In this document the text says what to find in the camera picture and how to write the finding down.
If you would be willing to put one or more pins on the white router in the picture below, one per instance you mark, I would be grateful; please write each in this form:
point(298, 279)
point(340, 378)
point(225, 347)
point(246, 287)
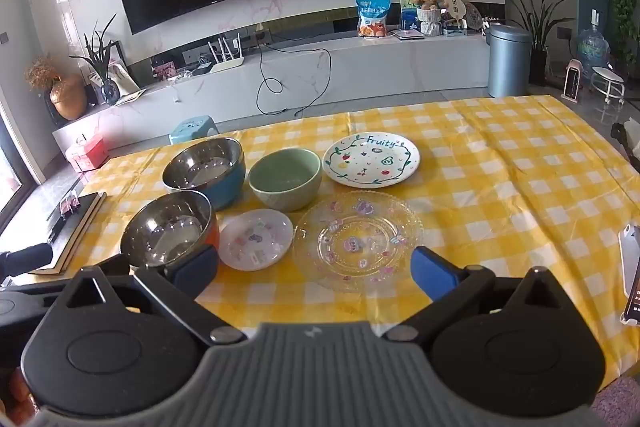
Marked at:
point(227, 64)

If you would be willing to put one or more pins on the grey metal trash can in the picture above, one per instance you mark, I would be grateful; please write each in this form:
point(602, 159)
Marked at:
point(507, 67)

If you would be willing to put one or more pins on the white round stool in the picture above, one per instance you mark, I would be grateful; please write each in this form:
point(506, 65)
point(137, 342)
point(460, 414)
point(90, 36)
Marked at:
point(607, 74)

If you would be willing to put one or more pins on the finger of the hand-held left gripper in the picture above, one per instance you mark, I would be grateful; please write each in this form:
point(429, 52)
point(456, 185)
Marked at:
point(27, 258)
point(107, 266)

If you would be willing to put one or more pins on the blue plastic stool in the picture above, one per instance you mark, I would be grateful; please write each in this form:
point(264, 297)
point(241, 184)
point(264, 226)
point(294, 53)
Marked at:
point(192, 127)

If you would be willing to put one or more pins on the blue printed box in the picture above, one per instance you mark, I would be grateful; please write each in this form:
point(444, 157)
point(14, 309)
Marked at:
point(410, 19)

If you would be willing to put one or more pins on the orange steel bowl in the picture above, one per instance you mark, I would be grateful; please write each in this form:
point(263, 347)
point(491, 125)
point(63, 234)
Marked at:
point(165, 227)

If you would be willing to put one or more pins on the green ceramic bowl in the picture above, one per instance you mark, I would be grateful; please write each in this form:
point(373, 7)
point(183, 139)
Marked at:
point(285, 197)

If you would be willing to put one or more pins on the green plant in blue vase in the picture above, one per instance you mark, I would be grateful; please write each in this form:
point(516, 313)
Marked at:
point(110, 94)

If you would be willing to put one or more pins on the white fruit-print plate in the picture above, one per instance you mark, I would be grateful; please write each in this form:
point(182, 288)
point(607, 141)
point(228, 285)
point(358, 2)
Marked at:
point(370, 167)

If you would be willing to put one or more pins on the teal tin box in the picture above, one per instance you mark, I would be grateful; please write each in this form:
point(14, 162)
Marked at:
point(455, 32)

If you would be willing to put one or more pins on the yellow checkered tablecloth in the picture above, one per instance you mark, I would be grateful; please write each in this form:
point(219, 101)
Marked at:
point(500, 167)

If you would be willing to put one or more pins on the dark object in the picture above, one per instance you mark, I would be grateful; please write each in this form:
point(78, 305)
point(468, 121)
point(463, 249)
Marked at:
point(622, 134)

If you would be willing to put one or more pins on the long-leaf potted plant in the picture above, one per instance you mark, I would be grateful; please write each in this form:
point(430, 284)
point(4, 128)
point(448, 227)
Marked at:
point(538, 67)

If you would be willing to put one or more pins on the pink photo frame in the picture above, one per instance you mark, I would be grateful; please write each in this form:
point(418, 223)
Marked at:
point(165, 70)

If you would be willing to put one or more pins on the white marble TV cabinet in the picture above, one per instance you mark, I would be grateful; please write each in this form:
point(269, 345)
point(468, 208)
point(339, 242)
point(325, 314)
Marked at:
point(375, 67)

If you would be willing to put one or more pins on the pink box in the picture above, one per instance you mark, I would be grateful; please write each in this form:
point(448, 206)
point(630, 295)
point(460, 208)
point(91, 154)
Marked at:
point(90, 152)

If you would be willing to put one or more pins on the dried flowers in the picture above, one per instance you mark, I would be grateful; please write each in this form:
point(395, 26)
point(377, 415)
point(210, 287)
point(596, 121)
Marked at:
point(42, 72)

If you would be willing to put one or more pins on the black window frame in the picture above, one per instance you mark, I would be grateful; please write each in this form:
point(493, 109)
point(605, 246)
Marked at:
point(25, 179)

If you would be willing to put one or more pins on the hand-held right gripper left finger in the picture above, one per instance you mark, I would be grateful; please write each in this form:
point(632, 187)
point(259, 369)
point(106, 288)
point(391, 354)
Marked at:
point(200, 264)

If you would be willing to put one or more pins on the dark wall socket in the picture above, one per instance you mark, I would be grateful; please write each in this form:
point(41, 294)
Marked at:
point(564, 33)

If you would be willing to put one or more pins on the white tote bag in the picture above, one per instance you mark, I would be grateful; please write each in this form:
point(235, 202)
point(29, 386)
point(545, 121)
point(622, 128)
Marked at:
point(122, 77)

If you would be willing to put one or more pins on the round paper fan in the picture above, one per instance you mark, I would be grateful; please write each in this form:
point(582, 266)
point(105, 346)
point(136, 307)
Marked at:
point(452, 2)

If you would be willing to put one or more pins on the clear glass plate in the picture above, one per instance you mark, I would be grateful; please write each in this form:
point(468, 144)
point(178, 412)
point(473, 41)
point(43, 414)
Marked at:
point(357, 242)

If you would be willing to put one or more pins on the blue snack bag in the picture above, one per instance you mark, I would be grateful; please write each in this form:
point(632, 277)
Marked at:
point(372, 14)

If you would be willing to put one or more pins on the water bottle with pump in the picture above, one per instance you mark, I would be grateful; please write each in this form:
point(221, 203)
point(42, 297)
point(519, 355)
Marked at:
point(593, 47)

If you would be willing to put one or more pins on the pink heater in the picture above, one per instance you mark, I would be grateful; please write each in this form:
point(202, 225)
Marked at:
point(572, 82)

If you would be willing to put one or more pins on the decorative plate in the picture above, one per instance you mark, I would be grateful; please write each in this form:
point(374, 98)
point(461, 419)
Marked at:
point(474, 16)

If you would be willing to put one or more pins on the small white sticker plate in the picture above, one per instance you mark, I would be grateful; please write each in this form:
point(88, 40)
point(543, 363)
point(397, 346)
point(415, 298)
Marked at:
point(255, 239)

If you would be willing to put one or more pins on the bronze vase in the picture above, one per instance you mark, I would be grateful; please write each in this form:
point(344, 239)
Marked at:
point(69, 99)

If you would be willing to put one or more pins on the small black box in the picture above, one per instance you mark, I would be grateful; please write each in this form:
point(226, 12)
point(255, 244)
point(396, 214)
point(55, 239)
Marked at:
point(202, 68)

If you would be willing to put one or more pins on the black notebook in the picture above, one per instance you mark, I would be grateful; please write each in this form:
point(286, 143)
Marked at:
point(75, 227)

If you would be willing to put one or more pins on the blue steel bowl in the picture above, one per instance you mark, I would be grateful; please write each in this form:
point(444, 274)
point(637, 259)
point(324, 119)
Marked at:
point(227, 194)

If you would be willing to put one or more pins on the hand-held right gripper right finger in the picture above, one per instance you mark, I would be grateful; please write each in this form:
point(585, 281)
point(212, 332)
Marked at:
point(430, 272)

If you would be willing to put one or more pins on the white booklet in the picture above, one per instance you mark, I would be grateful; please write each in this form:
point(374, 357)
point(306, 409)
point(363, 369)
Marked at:
point(132, 96)

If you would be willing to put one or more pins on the smartphone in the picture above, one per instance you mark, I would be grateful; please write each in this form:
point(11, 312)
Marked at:
point(632, 257)

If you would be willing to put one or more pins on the purple rug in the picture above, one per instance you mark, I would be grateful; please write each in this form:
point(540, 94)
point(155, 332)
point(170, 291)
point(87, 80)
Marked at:
point(620, 399)

